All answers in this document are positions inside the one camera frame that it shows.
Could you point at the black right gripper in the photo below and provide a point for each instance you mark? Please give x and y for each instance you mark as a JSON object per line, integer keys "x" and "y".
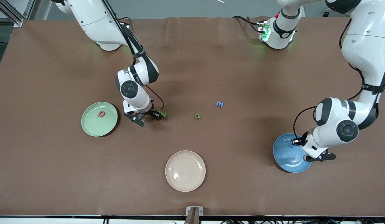
{"x": 151, "y": 112}

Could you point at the green letter N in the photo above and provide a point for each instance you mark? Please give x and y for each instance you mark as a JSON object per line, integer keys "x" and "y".
{"x": 163, "y": 115}

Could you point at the green letter a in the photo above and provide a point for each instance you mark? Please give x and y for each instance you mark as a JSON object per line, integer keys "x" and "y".
{"x": 197, "y": 116}

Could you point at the red letter Q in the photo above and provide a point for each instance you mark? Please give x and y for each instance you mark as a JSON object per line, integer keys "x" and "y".
{"x": 98, "y": 114}

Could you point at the blue letter m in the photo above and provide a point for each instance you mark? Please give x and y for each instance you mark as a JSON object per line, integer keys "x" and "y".
{"x": 219, "y": 104}

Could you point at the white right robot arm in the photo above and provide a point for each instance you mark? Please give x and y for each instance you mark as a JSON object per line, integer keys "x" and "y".
{"x": 99, "y": 21}

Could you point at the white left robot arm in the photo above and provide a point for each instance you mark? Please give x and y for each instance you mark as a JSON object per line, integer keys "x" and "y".
{"x": 367, "y": 46}

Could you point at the blue plate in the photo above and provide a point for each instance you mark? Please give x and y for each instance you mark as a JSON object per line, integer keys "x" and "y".
{"x": 284, "y": 155}

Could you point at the green plate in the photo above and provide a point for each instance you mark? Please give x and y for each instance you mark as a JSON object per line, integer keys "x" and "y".
{"x": 96, "y": 127}

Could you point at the beige plate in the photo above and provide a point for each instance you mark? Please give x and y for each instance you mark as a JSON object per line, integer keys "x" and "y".
{"x": 185, "y": 171}

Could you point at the brown table cover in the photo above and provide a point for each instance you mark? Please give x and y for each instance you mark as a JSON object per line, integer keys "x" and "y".
{"x": 211, "y": 62}

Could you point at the white chair leg with caster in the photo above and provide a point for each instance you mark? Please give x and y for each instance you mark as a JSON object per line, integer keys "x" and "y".
{"x": 326, "y": 14}

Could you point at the grey metal bracket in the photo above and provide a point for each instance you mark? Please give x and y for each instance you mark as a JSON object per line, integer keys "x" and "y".
{"x": 188, "y": 211}

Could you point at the beige camera mount pole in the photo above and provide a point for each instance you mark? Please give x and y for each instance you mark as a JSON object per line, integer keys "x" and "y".
{"x": 192, "y": 217}

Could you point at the aluminium frame profile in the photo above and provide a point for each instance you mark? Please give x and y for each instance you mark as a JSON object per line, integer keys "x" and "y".
{"x": 18, "y": 22}

